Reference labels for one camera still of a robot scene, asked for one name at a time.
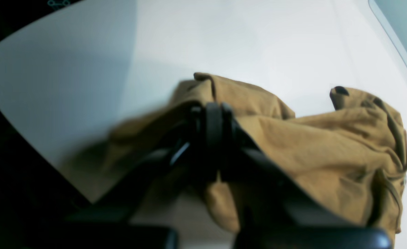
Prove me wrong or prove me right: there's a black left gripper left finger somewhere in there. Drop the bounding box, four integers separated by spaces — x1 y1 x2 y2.
64 104 221 249

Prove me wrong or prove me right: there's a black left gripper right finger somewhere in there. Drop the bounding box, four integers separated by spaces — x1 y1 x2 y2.
221 103 392 249

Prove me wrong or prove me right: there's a brown t-shirt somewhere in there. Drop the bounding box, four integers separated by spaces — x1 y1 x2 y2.
60 73 407 242

